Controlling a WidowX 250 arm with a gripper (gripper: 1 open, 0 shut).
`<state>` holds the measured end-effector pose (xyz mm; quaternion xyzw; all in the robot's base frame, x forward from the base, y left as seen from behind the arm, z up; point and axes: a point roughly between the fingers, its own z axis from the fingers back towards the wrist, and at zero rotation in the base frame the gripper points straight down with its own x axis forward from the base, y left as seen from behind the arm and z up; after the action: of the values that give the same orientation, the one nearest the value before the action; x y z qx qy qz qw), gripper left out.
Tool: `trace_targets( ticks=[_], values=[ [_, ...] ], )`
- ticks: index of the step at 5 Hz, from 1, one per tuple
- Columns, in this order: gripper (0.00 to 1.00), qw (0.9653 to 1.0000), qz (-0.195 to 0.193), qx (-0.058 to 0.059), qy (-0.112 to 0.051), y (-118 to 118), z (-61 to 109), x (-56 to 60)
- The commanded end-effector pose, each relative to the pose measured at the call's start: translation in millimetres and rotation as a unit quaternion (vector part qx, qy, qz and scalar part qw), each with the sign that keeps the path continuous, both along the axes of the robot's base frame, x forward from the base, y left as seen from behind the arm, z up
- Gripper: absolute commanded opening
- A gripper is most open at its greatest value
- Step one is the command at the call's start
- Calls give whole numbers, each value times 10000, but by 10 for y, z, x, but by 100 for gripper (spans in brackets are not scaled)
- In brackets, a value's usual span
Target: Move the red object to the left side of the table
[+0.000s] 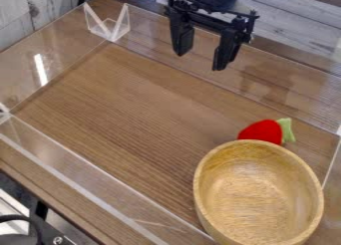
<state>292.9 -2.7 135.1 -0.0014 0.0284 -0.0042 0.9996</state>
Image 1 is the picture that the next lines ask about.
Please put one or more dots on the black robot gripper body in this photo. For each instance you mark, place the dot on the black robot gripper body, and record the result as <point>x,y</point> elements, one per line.
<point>217,14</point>

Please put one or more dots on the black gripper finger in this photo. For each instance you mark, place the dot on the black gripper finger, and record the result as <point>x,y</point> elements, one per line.
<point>181,32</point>
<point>227,49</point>

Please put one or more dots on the red plush strawberry toy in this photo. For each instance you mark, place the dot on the red plush strawberry toy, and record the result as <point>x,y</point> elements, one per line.
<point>269,130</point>

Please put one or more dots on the oval wooden bowl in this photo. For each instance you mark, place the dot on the oval wooden bowl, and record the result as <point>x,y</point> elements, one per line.
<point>257,195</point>

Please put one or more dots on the clear acrylic enclosure walls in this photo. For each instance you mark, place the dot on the clear acrylic enclosure walls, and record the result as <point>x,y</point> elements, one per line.
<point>109,118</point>

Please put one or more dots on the black metal bracket with bolt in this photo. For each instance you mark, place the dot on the black metal bracket with bolt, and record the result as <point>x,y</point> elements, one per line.
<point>51,235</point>

